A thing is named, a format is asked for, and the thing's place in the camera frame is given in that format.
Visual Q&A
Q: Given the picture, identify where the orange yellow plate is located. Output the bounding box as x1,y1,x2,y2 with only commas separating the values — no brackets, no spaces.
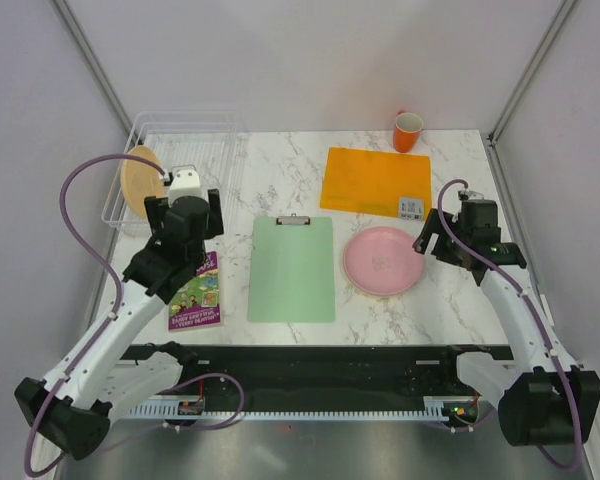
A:
120,159,164,219

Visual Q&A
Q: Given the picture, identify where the pink plate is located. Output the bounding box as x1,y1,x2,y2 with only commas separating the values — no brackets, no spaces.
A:
342,227,424,285

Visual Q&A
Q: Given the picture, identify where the cream yellow plate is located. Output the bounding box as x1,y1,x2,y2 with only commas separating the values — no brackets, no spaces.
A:
349,280,414,298

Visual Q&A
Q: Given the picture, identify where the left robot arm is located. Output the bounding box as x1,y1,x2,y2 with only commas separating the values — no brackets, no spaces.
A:
14,189,224,460

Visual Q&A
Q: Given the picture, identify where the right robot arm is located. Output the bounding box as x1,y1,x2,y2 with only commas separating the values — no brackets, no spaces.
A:
413,196,600,446

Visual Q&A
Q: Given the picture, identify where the yellow clip file folder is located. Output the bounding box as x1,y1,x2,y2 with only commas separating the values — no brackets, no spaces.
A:
320,147,432,220

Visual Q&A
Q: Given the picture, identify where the green clipboard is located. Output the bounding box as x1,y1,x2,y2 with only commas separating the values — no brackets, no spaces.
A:
247,214,336,324

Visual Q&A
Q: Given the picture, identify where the purple treehouse book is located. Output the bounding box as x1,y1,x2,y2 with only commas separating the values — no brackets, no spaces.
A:
168,251,222,332

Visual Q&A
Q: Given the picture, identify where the orange mug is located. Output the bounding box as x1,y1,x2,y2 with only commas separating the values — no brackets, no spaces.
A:
392,110,424,154

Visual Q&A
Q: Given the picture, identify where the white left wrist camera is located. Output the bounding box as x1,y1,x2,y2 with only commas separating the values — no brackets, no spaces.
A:
163,165,202,206

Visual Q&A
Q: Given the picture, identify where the white wire dish rack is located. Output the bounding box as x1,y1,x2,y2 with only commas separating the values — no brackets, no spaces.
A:
124,110,248,230

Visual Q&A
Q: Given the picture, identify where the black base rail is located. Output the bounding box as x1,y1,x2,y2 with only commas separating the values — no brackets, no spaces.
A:
114,342,519,414

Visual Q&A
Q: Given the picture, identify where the white slotted cable duct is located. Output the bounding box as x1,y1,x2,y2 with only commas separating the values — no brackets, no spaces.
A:
124,394,496,421

